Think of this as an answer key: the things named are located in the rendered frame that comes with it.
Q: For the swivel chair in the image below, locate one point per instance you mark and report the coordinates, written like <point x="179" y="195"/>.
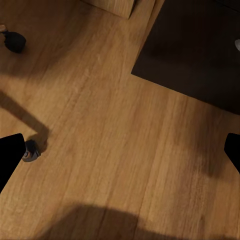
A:
<point x="16" y="42"/>

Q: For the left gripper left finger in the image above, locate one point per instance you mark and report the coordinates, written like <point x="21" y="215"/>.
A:
<point x="12" y="149"/>

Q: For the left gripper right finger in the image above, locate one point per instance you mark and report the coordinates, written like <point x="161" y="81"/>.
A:
<point x="232" y="149"/>

